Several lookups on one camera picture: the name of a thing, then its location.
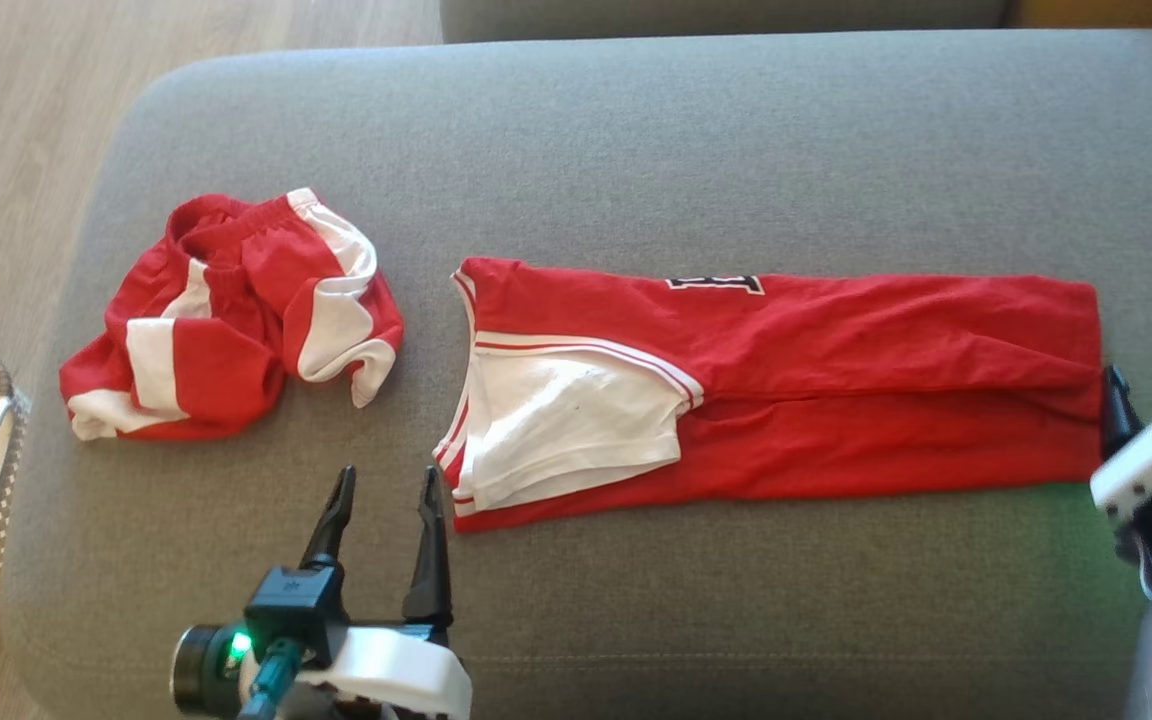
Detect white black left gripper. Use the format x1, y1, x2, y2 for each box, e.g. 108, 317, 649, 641
294, 465, 473, 720

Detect red white basketball shorts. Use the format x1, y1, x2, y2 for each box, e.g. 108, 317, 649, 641
59, 187, 405, 442

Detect red lettered basketball jersey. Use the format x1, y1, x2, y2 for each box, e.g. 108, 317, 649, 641
433, 256, 1105, 533

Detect grey sofa seat cushion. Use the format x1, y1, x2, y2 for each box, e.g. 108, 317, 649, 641
0, 28, 1152, 720

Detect left camera cable teal plug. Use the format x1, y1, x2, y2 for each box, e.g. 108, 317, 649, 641
236, 640, 303, 720

